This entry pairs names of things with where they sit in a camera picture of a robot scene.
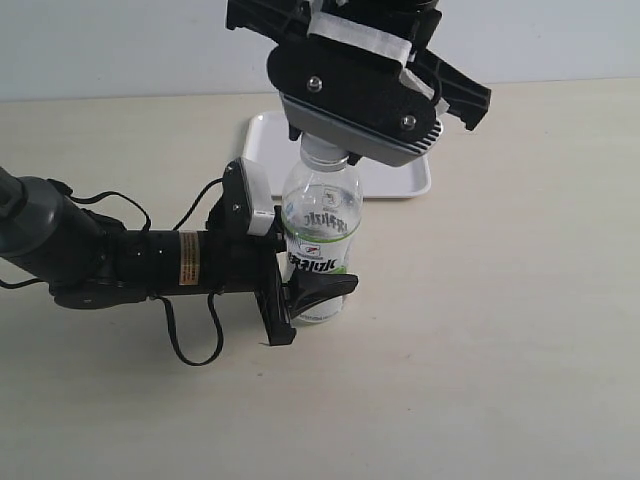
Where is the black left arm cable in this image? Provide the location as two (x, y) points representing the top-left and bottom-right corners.
(154, 177), (224, 367)

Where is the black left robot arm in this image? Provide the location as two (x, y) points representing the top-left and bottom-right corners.
(1, 158), (358, 346)

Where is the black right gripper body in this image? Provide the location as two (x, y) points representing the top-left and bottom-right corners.
(226, 1), (491, 130)

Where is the white rectangular tray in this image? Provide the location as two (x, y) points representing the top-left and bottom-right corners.
(242, 111), (431, 199)

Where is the white bottle cap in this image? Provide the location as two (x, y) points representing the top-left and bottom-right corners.
(300, 133), (349, 165)

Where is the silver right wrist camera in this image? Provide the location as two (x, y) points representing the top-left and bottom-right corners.
(265, 37), (445, 168)

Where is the clear plastic drink bottle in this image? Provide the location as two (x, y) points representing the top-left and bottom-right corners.
(279, 139), (363, 327)

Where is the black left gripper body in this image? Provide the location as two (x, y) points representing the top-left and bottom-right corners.
(177, 203), (296, 348)

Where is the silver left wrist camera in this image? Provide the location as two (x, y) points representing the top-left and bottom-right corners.
(223, 157), (275, 238)

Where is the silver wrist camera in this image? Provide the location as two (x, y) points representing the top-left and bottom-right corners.
(265, 37), (445, 168)
(223, 157), (275, 238)

